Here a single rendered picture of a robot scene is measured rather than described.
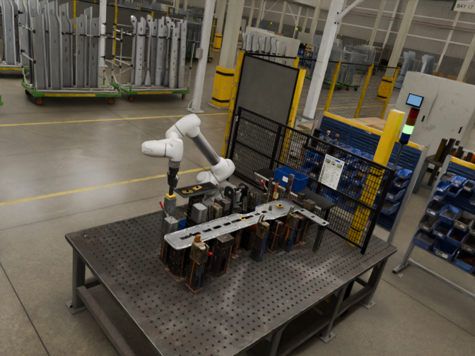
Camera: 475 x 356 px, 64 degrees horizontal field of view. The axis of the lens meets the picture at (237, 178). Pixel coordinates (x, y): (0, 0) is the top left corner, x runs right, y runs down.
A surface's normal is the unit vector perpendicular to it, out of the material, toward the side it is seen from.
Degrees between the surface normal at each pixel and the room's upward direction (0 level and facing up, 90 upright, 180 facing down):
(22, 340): 0
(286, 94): 90
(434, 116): 90
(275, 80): 89
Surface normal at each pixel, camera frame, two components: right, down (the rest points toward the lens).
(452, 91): -0.72, 0.15
